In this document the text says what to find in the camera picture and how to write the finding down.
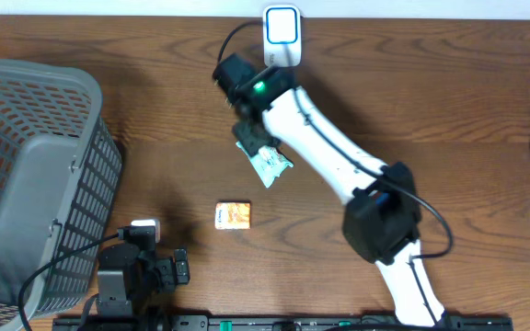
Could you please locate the mint green wipes pack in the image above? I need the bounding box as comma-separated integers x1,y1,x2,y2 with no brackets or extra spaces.
236,142,294,188

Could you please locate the small orange packet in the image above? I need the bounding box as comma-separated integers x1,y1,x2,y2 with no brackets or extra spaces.
214,201,251,230

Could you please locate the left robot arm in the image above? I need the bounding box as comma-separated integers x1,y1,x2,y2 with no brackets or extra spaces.
80,243,190,331

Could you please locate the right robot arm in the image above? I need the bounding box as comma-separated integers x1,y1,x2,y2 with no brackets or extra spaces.
213,54,445,327

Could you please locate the white barcode scanner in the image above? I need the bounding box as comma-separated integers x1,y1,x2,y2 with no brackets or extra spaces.
262,5,302,67

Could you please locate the grey plastic basket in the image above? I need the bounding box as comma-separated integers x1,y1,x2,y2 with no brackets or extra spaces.
0,59,122,330

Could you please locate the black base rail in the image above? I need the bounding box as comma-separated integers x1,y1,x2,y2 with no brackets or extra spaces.
52,314,514,331

